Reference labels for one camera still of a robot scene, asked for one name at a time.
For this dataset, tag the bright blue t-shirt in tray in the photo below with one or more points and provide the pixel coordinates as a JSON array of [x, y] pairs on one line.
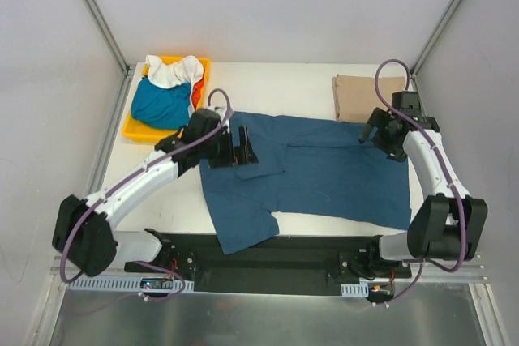
[[163, 109]]

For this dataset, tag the white t-shirt in tray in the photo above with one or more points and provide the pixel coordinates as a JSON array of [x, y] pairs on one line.
[[187, 70]]

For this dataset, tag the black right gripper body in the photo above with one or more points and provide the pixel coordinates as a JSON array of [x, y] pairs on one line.
[[379, 126]]

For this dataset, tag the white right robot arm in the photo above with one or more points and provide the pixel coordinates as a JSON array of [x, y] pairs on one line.
[[447, 228]]

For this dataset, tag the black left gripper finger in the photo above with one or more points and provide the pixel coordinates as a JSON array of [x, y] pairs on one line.
[[230, 157], [244, 151]]

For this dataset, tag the aluminium frame post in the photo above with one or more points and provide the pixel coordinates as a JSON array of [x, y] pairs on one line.
[[433, 40], [107, 35]]

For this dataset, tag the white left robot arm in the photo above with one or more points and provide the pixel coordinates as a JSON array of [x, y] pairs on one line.
[[84, 231]]

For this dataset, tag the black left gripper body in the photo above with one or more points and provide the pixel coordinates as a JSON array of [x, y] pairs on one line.
[[229, 149]]

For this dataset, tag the aluminium frame post right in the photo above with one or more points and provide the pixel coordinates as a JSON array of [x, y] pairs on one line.
[[433, 40]]

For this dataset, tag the grey slotted cable duct right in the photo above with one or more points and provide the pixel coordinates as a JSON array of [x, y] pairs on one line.
[[359, 290]]

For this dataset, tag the aluminium frame post left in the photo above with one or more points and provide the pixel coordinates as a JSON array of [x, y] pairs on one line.
[[107, 35]]

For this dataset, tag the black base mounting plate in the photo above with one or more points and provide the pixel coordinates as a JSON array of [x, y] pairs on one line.
[[313, 266]]

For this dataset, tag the folded beige t-shirt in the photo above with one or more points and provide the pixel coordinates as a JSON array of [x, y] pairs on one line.
[[354, 98]]

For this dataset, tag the grey slotted cable duct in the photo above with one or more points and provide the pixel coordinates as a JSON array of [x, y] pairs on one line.
[[131, 284], [359, 290]]

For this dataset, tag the grey slotted cable duct left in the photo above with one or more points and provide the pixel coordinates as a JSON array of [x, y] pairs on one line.
[[131, 284]]

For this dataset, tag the dark blue t-shirt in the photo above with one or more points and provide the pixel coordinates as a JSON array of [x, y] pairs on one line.
[[306, 166]]

